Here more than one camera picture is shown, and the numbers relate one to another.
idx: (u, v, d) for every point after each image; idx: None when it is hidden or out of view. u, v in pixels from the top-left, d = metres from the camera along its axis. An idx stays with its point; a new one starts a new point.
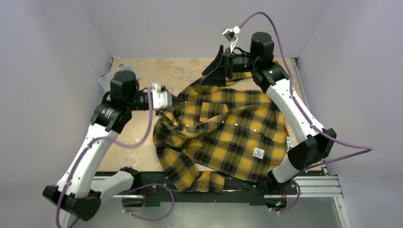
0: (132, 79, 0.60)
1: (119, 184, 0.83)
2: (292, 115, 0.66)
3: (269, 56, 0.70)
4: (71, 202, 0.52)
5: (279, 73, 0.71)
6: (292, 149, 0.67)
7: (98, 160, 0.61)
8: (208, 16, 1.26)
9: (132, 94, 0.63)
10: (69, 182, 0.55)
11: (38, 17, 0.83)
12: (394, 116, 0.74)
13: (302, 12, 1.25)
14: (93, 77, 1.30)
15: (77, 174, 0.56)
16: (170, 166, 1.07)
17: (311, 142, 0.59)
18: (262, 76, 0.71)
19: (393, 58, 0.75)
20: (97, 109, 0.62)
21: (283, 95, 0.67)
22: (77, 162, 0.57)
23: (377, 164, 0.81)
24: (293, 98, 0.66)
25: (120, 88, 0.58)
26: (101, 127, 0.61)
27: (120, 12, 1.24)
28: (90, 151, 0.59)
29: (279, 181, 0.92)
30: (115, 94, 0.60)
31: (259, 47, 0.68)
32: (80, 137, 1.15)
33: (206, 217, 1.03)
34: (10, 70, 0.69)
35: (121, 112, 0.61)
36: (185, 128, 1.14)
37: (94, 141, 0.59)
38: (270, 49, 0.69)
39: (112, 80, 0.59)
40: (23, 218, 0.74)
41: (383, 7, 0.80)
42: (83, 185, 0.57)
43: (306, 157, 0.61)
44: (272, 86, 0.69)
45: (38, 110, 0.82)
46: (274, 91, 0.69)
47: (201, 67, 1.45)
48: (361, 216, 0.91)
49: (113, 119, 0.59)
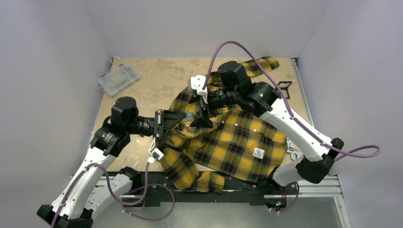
0: (133, 106, 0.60)
1: (117, 190, 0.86)
2: (299, 137, 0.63)
3: (247, 80, 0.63)
4: (62, 223, 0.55)
5: (269, 93, 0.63)
6: (305, 167, 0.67)
7: (95, 181, 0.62)
8: (208, 16, 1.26)
9: (132, 119, 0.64)
10: (63, 204, 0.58)
11: (37, 18, 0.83)
12: (394, 117, 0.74)
13: (302, 13, 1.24)
14: (93, 77, 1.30)
15: (71, 195, 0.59)
16: (170, 166, 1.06)
17: (328, 160, 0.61)
18: (253, 102, 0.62)
19: (393, 58, 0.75)
20: (97, 132, 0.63)
21: (284, 118, 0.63)
22: (73, 183, 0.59)
23: (377, 164, 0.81)
24: (295, 118, 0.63)
25: (120, 115, 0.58)
26: (100, 150, 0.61)
27: (120, 12, 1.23)
28: (86, 174, 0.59)
29: (282, 185, 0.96)
30: (115, 120, 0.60)
31: (233, 75, 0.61)
32: (80, 137, 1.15)
33: (206, 217, 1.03)
34: (9, 71, 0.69)
35: (120, 137, 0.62)
36: (185, 128, 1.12)
37: (91, 165, 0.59)
38: (242, 72, 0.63)
39: (113, 107, 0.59)
40: (23, 219, 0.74)
41: (384, 7, 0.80)
42: (77, 206, 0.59)
43: (323, 175, 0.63)
44: (269, 111, 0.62)
45: (38, 111, 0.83)
46: (272, 116, 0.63)
47: (201, 67, 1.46)
48: (361, 216, 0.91)
49: (112, 144, 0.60)
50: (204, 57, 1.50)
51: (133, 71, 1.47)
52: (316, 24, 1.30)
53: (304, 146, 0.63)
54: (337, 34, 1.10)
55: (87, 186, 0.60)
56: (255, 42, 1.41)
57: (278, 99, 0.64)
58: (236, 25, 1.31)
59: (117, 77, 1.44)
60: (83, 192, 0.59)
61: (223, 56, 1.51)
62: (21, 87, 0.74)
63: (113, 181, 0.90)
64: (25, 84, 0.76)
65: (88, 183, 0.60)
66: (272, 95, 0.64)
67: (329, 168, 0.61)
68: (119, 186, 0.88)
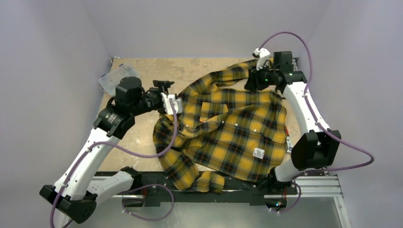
0: (138, 86, 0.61)
1: (119, 184, 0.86)
2: (300, 112, 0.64)
3: (289, 64, 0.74)
4: (65, 204, 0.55)
5: (298, 78, 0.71)
6: (295, 150, 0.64)
7: (98, 161, 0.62)
8: (208, 16, 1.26)
9: (138, 100, 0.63)
10: (66, 184, 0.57)
11: (38, 20, 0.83)
12: (393, 118, 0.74)
13: (302, 12, 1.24)
14: (93, 77, 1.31)
15: (74, 176, 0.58)
16: (170, 166, 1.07)
17: (314, 139, 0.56)
18: (281, 78, 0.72)
19: (393, 59, 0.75)
20: (100, 113, 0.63)
21: (297, 94, 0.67)
22: (76, 163, 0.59)
23: (378, 164, 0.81)
24: (306, 97, 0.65)
25: (125, 95, 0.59)
26: (103, 132, 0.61)
27: (120, 12, 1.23)
28: (90, 154, 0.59)
29: (278, 179, 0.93)
30: (119, 100, 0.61)
31: (278, 56, 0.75)
32: (80, 137, 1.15)
33: (206, 216, 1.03)
34: (11, 73, 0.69)
35: (124, 118, 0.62)
36: (185, 128, 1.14)
37: (94, 146, 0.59)
38: (289, 57, 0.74)
39: (118, 87, 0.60)
40: (23, 218, 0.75)
41: (383, 8, 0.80)
42: (80, 187, 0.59)
43: (306, 153, 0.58)
44: (288, 85, 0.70)
45: (38, 112, 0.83)
46: (289, 89, 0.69)
47: (201, 67, 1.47)
48: (362, 216, 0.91)
49: (116, 125, 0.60)
50: (204, 57, 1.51)
51: (133, 71, 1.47)
52: (316, 24, 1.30)
53: (302, 122, 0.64)
54: (337, 34, 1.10)
55: (90, 167, 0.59)
56: (255, 42, 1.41)
57: (303, 82, 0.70)
58: (236, 25, 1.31)
59: (117, 77, 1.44)
60: (86, 172, 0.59)
61: (223, 56, 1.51)
62: (20, 88, 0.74)
63: (115, 175, 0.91)
64: (23, 84, 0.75)
65: (91, 163, 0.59)
66: (302, 79, 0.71)
67: (312, 144, 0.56)
68: (121, 181, 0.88)
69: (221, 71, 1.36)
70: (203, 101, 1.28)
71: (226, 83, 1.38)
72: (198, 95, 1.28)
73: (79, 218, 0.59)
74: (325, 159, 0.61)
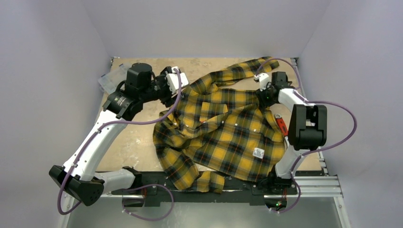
0: (148, 71, 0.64)
1: (120, 180, 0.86)
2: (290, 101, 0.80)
3: (284, 81, 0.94)
4: (75, 184, 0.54)
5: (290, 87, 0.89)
6: (288, 131, 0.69)
7: (107, 144, 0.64)
8: (208, 17, 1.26)
9: (147, 87, 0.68)
10: (75, 164, 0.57)
11: (37, 19, 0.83)
12: (393, 118, 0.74)
13: (302, 13, 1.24)
14: (93, 77, 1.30)
15: (84, 157, 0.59)
16: (170, 166, 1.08)
17: (302, 109, 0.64)
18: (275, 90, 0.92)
19: (392, 60, 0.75)
20: (110, 96, 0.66)
21: (287, 92, 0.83)
22: (86, 144, 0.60)
23: (379, 164, 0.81)
24: (294, 92, 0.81)
25: (136, 78, 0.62)
26: (113, 113, 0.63)
27: (120, 11, 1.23)
28: (99, 135, 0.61)
29: (278, 174, 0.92)
30: (130, 84, 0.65)
31: (274, 75, 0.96)
32: (80, 137, 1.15)
33: (206, 216, 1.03)
34: (10, 72, 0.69)
35: (133, 102, 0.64)
36: (185, 128, 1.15)
37: (104, 127, 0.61)
38: (283, 76, 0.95)
39: (129, 71, 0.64)
40: (23, 216, 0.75)
41: (383, 8, 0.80)
42: (89, 168, 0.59)
43: (296, 124, 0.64)
44: (282, 89, 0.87)
45: (38, 112, 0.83)
46: (282, 91, 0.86)
47: (201, 67, 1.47)
48: (362, 217, 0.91)
49: (125, 108, 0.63)
50: (204, 57, 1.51)
51: None
52: (316, 24, 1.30)
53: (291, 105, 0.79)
54: (337, 34, 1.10)
55: (100, 148, 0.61)
56: (255, 42, 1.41)
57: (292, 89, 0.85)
58: (236, 25, 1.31)
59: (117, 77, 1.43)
60: (96, 153, 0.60)
61: (223, 56, 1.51)
62: (19, 88, 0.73)
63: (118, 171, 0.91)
64: (23, 84, 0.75)
65: (101, 144, 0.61)
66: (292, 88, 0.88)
67: (299, 114, 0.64)
68: (123, 177, 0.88)
69: (221, 71, 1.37)
70: (203, 101, 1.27)
71: (226, 83, 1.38)
72: (198, 95, 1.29)
73: (87, 201, 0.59)
74: (318, 133, 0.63)
